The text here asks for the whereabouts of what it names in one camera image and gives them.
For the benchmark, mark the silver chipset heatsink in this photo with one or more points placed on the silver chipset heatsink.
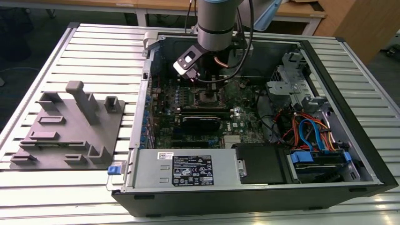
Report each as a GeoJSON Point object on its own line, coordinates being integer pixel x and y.
{"type": "Point", "coordinates": [232, 138]}

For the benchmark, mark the grey case bracket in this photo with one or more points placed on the grey case bracket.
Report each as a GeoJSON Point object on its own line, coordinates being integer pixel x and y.
{"type": "Point", "coordinates": [149, 37]}

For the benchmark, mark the green motherboard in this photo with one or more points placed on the green motherboard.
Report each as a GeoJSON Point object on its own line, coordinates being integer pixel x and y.
{"type": "Point", "coordinates": [246, 105]}

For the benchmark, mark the wooden desk white frame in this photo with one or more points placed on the wooden desk white frame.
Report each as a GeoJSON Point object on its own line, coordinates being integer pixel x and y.
{"type": "Point", "coordinates": [77, 6]}
{"type": "Point", "coordinates": [314, 14]}

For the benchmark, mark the hard disk in blue carrier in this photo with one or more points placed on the hard disk in blue carrier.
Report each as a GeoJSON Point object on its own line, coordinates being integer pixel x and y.
{"type": "Point", "coordinates": [301, 157]}

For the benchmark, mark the silver power supply unit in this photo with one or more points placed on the silver power supply unit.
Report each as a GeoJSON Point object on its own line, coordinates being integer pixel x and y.
{"type": "Point", "coordinates": [146, 168]}

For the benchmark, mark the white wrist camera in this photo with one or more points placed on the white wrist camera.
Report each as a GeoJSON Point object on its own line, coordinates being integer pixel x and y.
{"type": "Point", "coordinates": [182, 66]}

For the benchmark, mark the CPU socket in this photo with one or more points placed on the CPU socket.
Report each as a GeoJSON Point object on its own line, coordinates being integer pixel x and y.
{"type": "Point", "coordinates": [196, 98]}

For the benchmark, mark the black graphics card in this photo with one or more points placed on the black graphics card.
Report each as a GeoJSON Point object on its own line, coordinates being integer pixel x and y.
{"type": "Point", "coordinates": [200, 124]}

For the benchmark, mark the black RAM slot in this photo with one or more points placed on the black RAM slot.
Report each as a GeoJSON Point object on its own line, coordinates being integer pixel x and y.
{"type": "Point", "coordinates": [186, 84]}
{"type": "Point", "coordinates": [202, 109]}
{"type": "Point", "coordinates": [202, 114]}

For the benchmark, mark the office chair base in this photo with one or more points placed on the office chair base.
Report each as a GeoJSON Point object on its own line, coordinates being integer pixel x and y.
{"type": "Point", "coordinates": [392, 50]}

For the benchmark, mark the blue case latch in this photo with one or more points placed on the blue case latch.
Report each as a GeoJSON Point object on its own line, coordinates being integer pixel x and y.
{"type": "Point", "coordinates": [112, 170]}

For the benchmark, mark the black plastic shroud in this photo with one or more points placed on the black plastic shroud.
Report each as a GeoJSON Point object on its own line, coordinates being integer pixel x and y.
{"type": "Point", "coordinates": [262, 164]}

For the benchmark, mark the black expansion slot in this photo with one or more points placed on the black expansion slot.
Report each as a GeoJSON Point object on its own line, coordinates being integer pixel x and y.
{"type": "Point", "coordinates": [190, 144]}

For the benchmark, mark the silver CPU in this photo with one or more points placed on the silver CPU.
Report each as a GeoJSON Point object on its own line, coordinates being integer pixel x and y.
{"type": "Point", "coordinates": [209, 101]}

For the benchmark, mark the wooden cabinet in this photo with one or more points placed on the wooden cabinet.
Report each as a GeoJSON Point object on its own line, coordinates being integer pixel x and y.
{"type": "Point", "coordinates": [368, 23]}

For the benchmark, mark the grey parts rack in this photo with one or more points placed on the grey parts rack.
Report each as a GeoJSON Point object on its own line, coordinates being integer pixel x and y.
{"type": "Point", "coordinates": [74, 131]}

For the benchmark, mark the grey metal drive cage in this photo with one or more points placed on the grey metal drive cage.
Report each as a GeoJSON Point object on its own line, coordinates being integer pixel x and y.
{"type": "Point", "coordinates": [278, 93]}

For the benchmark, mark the black PC case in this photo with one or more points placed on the black PC case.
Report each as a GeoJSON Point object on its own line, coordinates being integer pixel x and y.
{"type": "Point", "coordinates": [218, 204]}

